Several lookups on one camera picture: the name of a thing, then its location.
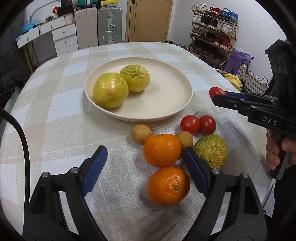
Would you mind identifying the black cable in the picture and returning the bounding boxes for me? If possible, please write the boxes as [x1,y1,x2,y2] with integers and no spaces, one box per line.
[0,109,31,196]

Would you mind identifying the beige checkered tablecloth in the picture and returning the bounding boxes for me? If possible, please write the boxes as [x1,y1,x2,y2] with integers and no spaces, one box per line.
[0,42,275,241]

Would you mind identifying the beige suitcase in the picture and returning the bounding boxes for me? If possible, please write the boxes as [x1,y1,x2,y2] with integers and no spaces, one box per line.
[75,7,99,49]

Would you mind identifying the wrinkled yellow passion fruit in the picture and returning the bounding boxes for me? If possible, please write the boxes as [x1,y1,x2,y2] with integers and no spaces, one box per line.
[192,134,227,169]

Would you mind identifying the white drawer desk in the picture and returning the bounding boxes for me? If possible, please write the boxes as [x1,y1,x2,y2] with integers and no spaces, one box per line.
[16,14,79,56]

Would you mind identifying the blue plastic bag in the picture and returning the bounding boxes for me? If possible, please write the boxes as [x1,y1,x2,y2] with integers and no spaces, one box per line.
[22,20,43,33]

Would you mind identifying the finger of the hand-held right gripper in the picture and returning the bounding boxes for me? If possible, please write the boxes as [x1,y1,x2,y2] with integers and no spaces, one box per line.
[223,91,279,103]
[212,94,255,116]

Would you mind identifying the row of shoes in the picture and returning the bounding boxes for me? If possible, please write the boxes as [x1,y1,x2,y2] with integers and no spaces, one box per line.
[188,3,238,64]

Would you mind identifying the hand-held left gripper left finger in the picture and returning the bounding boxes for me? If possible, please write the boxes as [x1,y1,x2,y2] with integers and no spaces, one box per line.
[22,145,108,241]

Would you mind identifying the woven basket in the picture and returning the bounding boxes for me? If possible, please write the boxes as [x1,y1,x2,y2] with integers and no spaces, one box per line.
[237,59,270,94]

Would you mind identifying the black jacket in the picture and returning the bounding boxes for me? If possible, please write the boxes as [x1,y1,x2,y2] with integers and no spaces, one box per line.
[0,70,19,107]

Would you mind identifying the smooth yellow passion fruit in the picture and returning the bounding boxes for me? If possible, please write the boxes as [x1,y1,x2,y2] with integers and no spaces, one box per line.
[92,72,129,108]

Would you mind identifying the yellow bananas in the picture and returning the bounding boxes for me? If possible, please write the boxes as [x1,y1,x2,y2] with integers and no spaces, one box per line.
[222,72,243,91]

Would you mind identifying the wooden door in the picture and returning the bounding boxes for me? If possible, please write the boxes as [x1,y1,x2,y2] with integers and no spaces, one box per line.
[126,0,174,42]

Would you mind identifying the orange mandarin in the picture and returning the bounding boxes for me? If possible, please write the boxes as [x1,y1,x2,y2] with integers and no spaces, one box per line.
[147,166,190,206]
[143,134,182,168]

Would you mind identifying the purple bag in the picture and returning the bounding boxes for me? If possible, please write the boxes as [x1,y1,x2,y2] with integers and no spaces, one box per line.
[224,47,254,75]

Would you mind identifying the black bag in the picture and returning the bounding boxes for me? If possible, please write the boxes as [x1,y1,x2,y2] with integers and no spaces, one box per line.
[57,5,74,16]

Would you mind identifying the pile of loose shoes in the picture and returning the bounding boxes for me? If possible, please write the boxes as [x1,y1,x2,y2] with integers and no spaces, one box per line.
[165,40,188,49]

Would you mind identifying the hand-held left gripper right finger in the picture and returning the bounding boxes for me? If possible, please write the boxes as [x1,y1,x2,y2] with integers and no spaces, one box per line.
[183,147,269,241]

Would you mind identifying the wooden shoe rack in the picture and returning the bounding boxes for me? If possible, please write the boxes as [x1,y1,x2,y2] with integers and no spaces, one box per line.
[188,9,240,70]

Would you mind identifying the silver suitcase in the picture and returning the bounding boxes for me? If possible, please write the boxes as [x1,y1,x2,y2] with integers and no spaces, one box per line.
[97,6,123,46]

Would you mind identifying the teal case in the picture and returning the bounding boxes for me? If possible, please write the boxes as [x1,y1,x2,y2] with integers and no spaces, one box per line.
[77,0,100,8]

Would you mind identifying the brown longan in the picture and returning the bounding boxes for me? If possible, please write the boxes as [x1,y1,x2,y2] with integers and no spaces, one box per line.
[131,124,152,144]
[175,130,194,150]

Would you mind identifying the red tomato with stem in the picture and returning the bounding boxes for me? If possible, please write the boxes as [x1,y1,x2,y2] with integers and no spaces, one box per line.
[180,112,201,135]

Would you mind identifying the person's right hand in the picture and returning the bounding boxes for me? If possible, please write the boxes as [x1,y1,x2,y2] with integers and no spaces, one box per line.
[265,130,296,171]

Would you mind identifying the green-patched yellow passion fruit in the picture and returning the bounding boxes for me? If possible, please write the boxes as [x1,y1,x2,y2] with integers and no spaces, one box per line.
[120,65,151,92]

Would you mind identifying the cream round plate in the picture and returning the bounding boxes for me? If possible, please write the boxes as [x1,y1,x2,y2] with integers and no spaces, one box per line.
[84,57,193,122]

